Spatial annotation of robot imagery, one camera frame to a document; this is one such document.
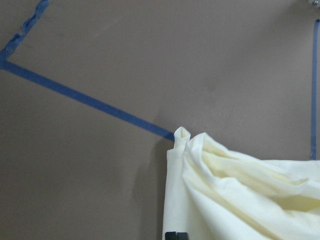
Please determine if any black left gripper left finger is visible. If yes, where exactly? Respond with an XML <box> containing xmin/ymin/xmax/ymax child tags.
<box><xmin>164</xmin><ymin>231</ymin><xmax>177</xmax><ymax>240</ymax></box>

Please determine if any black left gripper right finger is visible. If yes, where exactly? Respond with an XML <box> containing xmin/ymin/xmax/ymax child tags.
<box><xmin>176</xmin><ymin>232</ymin><xmax>188</xmax><ymax>240</ymax></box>

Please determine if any cream long-sleeve Twinkle shirt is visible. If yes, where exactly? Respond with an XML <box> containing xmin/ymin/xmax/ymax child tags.
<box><xmin>162</xmin><ymin>127</ymin><xmax>320</xmax><ymax>240</ymax></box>

